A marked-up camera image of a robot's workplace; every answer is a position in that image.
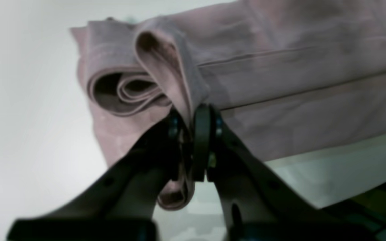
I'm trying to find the pink T-shirt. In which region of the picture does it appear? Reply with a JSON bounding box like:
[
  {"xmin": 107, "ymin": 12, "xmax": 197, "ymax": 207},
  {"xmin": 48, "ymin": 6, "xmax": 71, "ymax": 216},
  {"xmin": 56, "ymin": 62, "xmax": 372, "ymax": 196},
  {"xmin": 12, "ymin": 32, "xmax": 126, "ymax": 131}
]
[{"xmin": 70, "ymin": 0, "xmax": 386, "ymax": 207}]

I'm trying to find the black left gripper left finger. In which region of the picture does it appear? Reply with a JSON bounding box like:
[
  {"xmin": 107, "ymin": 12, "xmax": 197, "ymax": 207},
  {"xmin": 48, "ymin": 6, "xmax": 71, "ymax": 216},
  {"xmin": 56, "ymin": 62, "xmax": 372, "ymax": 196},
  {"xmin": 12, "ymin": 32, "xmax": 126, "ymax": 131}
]
[{"xmin": 7, "ymin": 111, "xmax": 181, "ymax": 241}]

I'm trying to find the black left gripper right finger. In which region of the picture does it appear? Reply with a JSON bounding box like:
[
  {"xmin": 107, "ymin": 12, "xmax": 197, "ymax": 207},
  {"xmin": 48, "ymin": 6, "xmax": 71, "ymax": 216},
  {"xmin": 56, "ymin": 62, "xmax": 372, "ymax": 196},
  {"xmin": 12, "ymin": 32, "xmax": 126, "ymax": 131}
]
[{"xmin": 192, "ymin": 105, "xmax": 376, "ymax": 241}]

